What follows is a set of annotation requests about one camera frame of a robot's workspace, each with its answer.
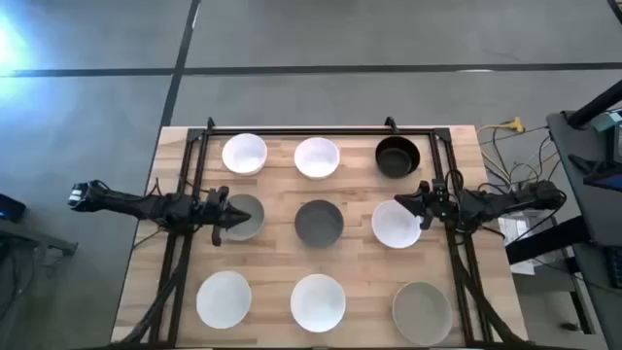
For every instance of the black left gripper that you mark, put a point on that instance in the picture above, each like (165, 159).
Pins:
(213, 214)

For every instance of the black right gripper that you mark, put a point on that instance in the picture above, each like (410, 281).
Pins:
(439, 209)

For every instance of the light grey bowl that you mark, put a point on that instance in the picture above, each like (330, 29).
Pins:
(253, 229)

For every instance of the medium white bowl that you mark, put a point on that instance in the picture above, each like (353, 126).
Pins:
(396, 229)

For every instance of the black bowl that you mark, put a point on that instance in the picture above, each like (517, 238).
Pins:
(397, 160)

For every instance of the small white bowl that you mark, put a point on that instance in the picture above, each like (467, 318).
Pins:
(317, 157)
(244, 153)

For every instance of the large white bowl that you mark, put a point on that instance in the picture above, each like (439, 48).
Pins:
(318, 303)
(223, 299)

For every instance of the large beige bowl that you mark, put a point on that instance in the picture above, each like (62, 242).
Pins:
(422, 313)

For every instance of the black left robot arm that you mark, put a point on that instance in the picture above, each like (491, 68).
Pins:
(126, 204)

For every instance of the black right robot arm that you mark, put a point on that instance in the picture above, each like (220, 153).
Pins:
(510, 201)

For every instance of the dark grey bowl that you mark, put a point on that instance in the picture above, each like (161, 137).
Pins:
(319, 223)

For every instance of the black desk crossbar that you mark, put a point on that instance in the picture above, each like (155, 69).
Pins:
(549, 240)

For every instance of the dark grey side desk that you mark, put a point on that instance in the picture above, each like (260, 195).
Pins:
(578, 204)

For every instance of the black laptop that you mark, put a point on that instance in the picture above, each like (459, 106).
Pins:
(605, 180)

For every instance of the black diagonal pole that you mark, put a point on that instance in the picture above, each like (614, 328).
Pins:
(595, 104)

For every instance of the teal box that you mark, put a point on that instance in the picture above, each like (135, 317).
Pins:
(613, 122)

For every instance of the black device blue light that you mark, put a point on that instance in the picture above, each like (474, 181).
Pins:
(10, 209)

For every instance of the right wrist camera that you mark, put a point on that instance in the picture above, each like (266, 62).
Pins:
(438, 187)

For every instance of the black aluminium frame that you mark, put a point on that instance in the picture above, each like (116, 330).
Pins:
(316, 131)

